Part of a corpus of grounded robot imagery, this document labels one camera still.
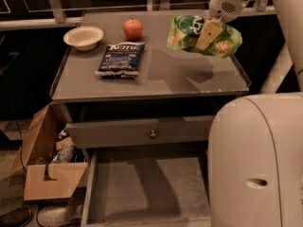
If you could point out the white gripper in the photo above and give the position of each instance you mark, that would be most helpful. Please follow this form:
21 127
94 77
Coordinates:
224 8

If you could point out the green rice chip bag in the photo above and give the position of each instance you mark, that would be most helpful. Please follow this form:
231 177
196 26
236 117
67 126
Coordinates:
185 31

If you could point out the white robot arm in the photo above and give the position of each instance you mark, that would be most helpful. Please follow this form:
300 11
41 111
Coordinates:
255 144

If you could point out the blue kettle chip bag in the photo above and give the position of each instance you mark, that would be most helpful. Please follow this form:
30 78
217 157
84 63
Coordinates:
121 60

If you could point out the grey top drawer with knob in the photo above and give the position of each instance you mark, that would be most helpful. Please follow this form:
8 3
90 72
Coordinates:
138 132

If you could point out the grey wooden drawer cabinet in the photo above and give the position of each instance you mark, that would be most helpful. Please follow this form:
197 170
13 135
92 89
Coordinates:
170 83

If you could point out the open grey middle drawer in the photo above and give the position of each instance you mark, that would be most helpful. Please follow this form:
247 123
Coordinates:
148 186

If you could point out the red apple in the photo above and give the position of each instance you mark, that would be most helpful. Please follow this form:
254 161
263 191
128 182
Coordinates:
133 29

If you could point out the white paper bowl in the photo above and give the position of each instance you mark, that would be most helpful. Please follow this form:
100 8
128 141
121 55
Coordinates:
83 38

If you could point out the plastic water bottle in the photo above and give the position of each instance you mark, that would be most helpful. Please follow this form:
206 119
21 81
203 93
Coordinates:
63 155

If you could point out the brown cardboard box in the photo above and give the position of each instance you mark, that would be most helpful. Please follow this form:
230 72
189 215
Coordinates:
44 180

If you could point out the dark shoe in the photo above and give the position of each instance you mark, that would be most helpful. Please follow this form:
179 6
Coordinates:
17 218

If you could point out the metal railing frame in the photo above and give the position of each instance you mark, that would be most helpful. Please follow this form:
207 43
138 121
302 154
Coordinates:
30 14

